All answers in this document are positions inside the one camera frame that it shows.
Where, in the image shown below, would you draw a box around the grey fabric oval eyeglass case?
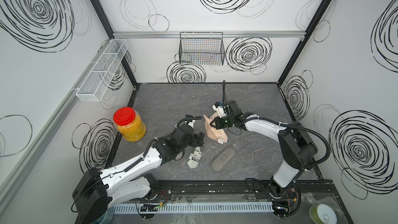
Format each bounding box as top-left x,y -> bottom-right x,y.
210,147 -> 236,172

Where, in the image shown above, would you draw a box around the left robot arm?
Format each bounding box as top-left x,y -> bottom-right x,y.
71,123 -> 205,224

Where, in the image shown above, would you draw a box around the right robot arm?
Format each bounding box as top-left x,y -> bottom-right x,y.
210,101 -> 318,198

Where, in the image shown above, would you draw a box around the red lid jar yellow grains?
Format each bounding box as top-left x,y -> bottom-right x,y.
113,107 -> 146,142

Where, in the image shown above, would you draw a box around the teal tape roll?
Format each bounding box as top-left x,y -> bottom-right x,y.
98,208 -> 114,224

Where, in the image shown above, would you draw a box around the green white tape roll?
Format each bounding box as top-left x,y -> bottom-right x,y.
309,204 -> 337,224

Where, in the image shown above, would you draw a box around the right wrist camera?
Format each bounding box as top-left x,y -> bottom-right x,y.
212,102 -> 227,118

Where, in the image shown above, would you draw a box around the black corrugated left cable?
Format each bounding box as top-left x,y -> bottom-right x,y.
176,116 -> 204,128

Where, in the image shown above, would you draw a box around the black corrugated cable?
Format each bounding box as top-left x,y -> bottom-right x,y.
221,80 -> 332,170
176,116 -> 204,128

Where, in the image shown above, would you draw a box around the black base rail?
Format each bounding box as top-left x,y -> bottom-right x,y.
141,179 -> 338,201

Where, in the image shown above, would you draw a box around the black wire wall basket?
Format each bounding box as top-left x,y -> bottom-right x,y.
178,32 -> 226,66

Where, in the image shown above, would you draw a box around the white slotted cable duct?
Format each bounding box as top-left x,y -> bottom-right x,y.
113,202 -> 274,214

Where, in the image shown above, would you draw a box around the black corrugated right cable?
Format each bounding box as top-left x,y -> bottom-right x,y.
221,80 -> 332,170

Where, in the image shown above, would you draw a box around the white wire wall shelf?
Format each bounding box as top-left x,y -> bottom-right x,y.
76,39 -> 129,102

